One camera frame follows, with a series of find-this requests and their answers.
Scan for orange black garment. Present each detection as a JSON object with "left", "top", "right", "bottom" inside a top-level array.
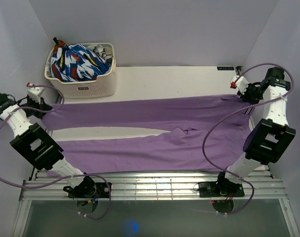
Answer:
[{"left": 53, "top": 37, "right": 67, "bottom": 54}]

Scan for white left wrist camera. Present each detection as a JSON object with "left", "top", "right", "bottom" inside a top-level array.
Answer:
[{"left": 26, "top": 82, "right": 44, "bottom": 104}]

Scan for purple trousers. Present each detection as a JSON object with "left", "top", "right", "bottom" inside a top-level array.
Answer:
[{"left": 42, "top": 95, "right": 250, "bottom": 173}]

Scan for white grey garment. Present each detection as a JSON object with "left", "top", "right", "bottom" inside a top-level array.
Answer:
[{"left": 87, "top": 44, "right": 114, "bottom": 66}]

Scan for cream plastic laundry basket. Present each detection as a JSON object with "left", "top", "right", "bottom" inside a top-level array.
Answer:
[{"left": 44, "top": 43, "right": 117, "bottom": 99}]

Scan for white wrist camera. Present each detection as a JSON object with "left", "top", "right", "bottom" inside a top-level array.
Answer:
[
  {"left": 26, "top": 82, "right": 44, "bottom": 104},
  {"left": 230, "top": 76, "right": 250, "bottom": 95}
]

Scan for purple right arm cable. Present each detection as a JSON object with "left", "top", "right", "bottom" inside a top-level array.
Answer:
[{"left": 190, "top": 63, "right": 296, "bottom": 216}]

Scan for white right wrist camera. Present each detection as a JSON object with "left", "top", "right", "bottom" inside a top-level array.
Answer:
[{"left": 230, "top": 76, "right": 250, "bottom": 95}]

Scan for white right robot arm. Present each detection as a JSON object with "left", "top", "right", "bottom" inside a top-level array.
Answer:
[{"left": 214, "top": 67, "right": 296, "bottom": 196}]

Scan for blue table label sticker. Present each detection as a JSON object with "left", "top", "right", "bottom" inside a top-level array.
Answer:
[{"left": 217, "top": 66, "right": 235, "bottom": 71}]

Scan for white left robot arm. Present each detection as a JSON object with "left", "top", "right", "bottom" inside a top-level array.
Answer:
[{"left": 0, "top": 93, "right": 97, "bottom": 198}]

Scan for blue white patterned garment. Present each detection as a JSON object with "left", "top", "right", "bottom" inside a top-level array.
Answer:
[{"left": 49, "top": 44, "right": 111, "bottom": 82}]

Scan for aluminium rail frame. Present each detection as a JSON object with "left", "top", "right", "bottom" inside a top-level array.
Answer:
[{"left": 11, "top": 66, "right": 300, "bottom": 237}]

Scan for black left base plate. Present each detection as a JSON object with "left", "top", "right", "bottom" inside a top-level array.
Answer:
[{"left": 63, "top": 182, "right": 112, "bottom": 198}]

